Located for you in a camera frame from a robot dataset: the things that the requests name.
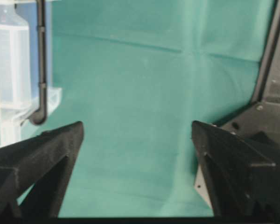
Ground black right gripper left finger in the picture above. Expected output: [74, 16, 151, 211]
[0, 121, 84, 218]

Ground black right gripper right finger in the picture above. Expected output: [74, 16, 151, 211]
[192, 121, 280, 218]

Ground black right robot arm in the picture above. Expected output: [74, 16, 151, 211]
[0, 0, 280, 224]

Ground clear plastic storage case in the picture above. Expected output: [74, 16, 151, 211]
[0, 0, 62, 148]

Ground green table cloth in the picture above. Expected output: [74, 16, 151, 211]
[37, 0, 275, 217]

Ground black cable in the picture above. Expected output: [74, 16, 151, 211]
[29, 0, 47, 125]

